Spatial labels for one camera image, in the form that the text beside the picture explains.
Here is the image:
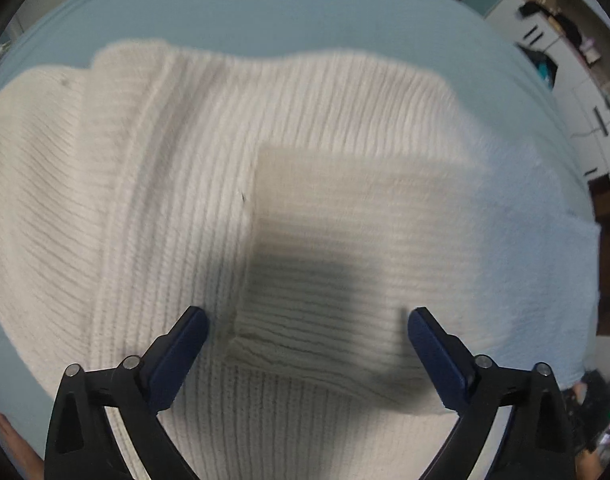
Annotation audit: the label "white knit sweater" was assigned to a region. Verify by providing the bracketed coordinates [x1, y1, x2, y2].
[0, 39, 602, 480]

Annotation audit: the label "black clothes on counter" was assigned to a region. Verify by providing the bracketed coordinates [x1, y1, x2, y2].
[518, 0, 582, 48]

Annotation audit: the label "person's left bare foot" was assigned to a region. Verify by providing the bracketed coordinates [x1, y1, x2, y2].
[0, 412, 45, 480]

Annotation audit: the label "black teal bag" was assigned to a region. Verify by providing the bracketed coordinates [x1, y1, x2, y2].
[518, 46, 559, 90]

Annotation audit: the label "white cabinet with shelf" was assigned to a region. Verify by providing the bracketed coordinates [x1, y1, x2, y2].
[485, 0, 610, 181]

